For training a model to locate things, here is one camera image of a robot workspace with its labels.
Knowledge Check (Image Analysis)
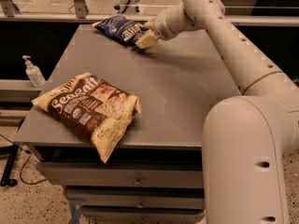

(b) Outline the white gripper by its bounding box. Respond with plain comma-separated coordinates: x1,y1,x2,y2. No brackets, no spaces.
135,10,177,49

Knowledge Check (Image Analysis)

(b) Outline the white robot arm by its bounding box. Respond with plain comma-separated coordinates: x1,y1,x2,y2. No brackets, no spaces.
138,0,299,224

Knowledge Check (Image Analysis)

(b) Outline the blue chip bag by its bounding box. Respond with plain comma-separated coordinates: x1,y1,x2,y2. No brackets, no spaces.
93,15,148,47

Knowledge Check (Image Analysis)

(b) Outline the yellow brown sea salt chip bag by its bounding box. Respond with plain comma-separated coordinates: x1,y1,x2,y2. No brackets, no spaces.
32,73,141,163

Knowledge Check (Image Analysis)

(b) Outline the grey metal railing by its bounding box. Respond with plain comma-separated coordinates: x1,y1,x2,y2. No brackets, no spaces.
0,0,299,27

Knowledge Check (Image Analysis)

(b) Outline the white pump sanitizer bottle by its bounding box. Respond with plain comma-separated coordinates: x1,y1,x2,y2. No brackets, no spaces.
22,55,46,88

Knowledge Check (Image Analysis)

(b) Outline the grey drawer cabinet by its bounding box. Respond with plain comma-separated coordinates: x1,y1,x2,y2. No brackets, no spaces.
16,25,237,223

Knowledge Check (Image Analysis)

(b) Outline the black stand leg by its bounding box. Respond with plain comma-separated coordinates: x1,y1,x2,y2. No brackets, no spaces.
0,145,18,187

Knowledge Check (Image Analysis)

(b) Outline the black cable on floor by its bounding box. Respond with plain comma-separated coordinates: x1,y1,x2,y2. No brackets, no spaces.
0,133,48,186

